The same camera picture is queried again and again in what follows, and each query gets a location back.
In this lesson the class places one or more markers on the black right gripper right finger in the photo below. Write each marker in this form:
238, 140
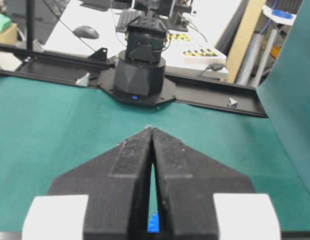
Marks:
186, 181

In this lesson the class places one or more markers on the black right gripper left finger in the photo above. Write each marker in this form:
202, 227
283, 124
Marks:
117, 183

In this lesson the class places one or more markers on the small blue plastic gear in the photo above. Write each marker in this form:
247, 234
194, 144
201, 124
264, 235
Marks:
154, 223

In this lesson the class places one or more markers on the green fabric mat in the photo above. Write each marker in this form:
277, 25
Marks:
47, 129

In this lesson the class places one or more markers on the white box with checker markers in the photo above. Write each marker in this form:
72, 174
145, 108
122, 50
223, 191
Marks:
203, 55

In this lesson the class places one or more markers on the green upright backdrop board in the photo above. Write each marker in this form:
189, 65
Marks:
285, 94

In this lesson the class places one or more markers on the black computer mouse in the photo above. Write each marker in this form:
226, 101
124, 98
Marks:
86, 32

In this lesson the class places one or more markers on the black keyboard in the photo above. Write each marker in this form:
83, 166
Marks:
125, 17

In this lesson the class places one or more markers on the brown cardboard sheet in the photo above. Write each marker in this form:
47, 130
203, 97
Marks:
243, 37

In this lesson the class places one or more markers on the black vertical pole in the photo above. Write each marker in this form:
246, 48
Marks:
30, 15

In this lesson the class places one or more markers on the black aluminium frame rail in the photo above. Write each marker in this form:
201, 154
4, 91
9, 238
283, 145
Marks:
66, 70

